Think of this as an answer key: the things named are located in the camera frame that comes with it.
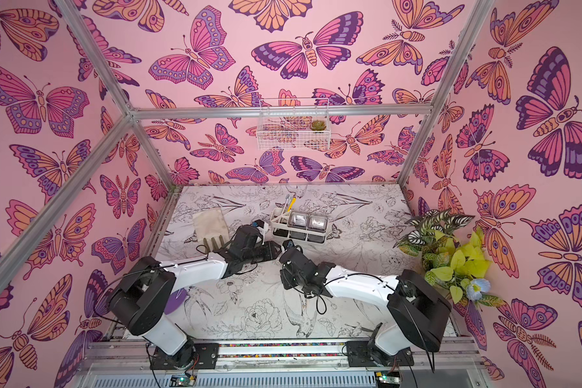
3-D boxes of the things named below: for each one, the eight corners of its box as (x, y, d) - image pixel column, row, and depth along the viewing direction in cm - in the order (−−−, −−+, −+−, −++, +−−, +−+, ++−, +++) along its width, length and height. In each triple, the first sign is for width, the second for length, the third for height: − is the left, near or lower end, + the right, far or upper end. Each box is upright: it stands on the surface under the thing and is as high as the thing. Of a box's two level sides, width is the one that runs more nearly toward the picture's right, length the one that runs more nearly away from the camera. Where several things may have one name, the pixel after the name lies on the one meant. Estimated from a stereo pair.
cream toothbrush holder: (270, 239, 103) (268, 223, 94) (275, 224, 108) (272, 207, 99) (325, 247, 100) (328, 231, 91) (327, 231, 106) (329, 214, 97)
